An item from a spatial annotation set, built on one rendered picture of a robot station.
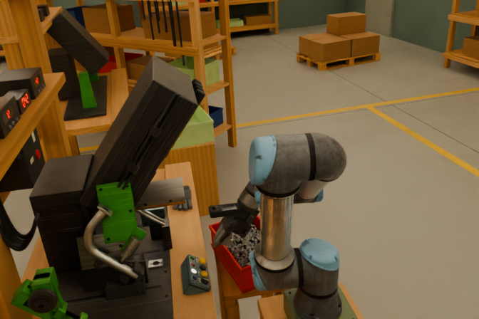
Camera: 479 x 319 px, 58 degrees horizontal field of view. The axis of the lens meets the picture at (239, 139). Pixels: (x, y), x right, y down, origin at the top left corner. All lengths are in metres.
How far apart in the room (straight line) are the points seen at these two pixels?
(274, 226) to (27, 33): 1.47
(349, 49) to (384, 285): 5.21
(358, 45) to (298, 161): 6.73
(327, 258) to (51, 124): 1.50
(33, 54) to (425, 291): 2.54
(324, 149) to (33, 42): 1.53
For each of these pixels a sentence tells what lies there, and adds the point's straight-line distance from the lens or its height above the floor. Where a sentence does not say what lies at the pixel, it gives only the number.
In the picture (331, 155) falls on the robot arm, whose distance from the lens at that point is 1.03.
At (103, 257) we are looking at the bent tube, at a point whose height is 1.05.
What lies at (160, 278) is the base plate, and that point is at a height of 0.90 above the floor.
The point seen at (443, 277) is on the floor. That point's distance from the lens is 3.15.
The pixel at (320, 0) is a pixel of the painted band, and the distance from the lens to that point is 11.41.
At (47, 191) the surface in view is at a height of 1.24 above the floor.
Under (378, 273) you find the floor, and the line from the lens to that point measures 3.07.
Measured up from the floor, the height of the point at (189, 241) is 0.90.
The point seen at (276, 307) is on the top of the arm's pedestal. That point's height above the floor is 0.85.
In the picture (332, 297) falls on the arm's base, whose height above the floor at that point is 1.01.
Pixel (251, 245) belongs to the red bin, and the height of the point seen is 0.89.
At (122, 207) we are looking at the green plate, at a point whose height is 1.19.
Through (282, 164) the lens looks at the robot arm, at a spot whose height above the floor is 1.53.
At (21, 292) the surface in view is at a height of 1.15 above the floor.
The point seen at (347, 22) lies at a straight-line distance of 7.96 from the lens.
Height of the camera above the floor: 1.99
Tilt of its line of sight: 24 degrees down
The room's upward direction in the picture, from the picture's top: 3 degrees counter-clockwise
